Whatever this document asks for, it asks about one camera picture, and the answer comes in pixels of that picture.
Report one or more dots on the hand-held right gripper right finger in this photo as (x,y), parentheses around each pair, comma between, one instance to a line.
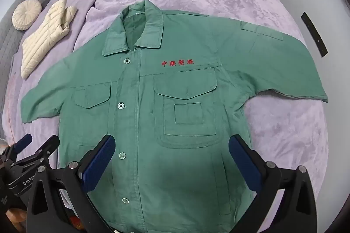
(243,161)

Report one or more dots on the green button shirt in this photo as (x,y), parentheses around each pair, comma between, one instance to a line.
(142,112)

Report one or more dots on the cream puffer jacket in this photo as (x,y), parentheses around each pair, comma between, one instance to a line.
(46,38)

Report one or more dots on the round cream cushion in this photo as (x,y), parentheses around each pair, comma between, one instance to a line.
(26,15)

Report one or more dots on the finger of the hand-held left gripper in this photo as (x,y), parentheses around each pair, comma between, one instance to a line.
(47,146)
(23,143)

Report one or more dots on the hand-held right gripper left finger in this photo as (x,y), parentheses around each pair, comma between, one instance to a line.
(99,164)

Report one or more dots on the grey quilted sofa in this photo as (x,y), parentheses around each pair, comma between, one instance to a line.
(6,38)

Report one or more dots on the black flat strip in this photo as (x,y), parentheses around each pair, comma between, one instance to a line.
(314,34)

